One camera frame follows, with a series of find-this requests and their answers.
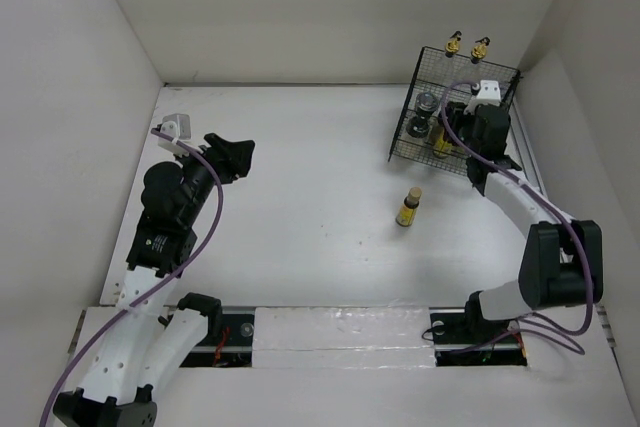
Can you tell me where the glass bottle with dark sauce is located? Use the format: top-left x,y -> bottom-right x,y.
456,36 -> 491,84

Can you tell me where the small yellow bottle cork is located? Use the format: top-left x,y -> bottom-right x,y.
432,122 -> 453,159
395,187 -> 422,227

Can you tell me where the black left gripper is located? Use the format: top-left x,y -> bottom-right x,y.
174,133 -> 253,225

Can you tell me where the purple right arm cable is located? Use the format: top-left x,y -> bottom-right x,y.
439,79 -> 596,356

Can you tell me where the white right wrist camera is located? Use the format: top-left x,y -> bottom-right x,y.
465,80 -> 501,115

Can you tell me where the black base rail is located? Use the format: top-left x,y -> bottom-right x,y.
182,307 -> 527,370

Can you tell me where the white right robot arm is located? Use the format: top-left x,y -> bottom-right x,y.
439,102 -> 604,341

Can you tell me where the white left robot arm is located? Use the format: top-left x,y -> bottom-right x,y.
45,129 -> 255,426

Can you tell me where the clear glass bottle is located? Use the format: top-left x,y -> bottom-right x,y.
429,30 -> 462,88

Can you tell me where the grey-lid white powder shaker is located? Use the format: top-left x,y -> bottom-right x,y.
415,92 -> 439,120

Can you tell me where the black-cap white powder jar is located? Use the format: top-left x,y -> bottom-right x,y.
405,117 -> 431,142

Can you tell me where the black wire rack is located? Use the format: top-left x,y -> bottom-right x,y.
388,46 -> 522,175

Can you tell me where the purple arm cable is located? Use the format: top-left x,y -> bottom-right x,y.
439,79 -> 596,356
39,129 -> 225,423

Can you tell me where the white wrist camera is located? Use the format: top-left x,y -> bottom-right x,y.
151,113 -> 191,157
465,80 -> 501,115

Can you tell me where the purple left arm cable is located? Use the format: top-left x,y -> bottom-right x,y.
39,129 -> 225,423

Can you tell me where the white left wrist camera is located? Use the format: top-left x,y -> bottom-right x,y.
151,113 -> 191,157

